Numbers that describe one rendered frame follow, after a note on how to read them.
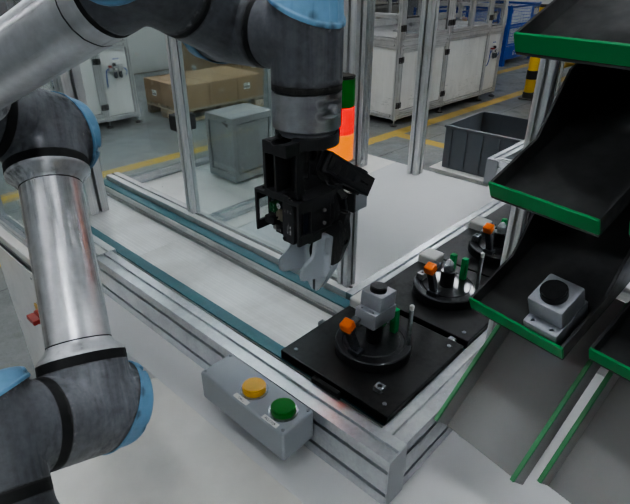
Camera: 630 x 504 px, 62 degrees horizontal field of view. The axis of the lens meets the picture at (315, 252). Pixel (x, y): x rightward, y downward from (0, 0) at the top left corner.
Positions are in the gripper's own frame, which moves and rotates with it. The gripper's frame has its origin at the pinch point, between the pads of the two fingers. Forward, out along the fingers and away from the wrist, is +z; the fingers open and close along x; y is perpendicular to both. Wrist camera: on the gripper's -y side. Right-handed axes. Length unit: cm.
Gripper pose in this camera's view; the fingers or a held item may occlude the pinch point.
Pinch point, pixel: (319, 278)
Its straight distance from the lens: 68.4
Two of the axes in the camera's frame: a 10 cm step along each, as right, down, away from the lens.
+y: -6.8, 3.5, -6.4
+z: 0.0, 8.8, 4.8
